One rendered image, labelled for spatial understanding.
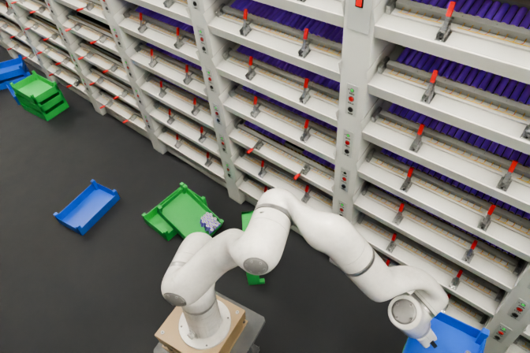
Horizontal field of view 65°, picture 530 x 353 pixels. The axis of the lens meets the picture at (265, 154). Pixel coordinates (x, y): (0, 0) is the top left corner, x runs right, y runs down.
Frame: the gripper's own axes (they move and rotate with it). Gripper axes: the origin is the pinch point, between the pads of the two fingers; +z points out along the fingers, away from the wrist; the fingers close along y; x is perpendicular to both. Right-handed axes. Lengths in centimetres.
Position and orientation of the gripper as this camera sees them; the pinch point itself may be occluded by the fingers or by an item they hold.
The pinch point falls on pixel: (423, 332)
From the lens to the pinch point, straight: 147.8
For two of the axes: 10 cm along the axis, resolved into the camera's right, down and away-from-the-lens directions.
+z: 4.4, 4.8, 7.6
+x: 7.6, -6.4, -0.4
